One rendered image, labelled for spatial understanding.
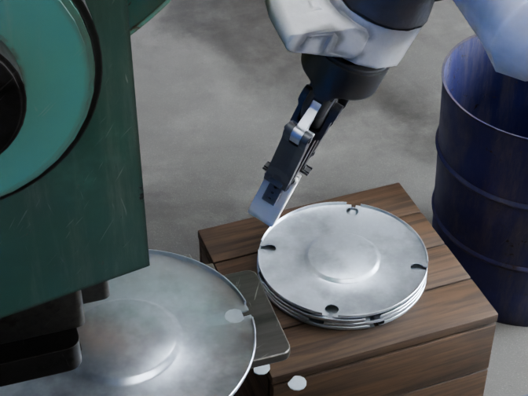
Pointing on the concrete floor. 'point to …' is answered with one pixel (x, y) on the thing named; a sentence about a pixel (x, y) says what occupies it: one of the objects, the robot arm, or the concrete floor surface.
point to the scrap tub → (484, 177)
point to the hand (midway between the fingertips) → (273, 193)
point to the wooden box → (438, 291)
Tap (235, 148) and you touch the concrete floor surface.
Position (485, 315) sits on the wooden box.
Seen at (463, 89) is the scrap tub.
